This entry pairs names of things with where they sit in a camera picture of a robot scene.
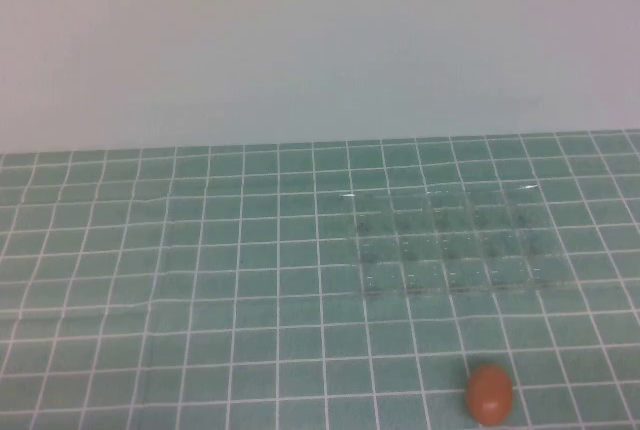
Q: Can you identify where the brown egg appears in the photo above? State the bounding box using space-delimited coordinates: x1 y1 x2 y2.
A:
464 363 515 426

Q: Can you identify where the clear plastic egg tray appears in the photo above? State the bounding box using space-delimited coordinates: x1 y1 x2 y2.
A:
343 183 572 300

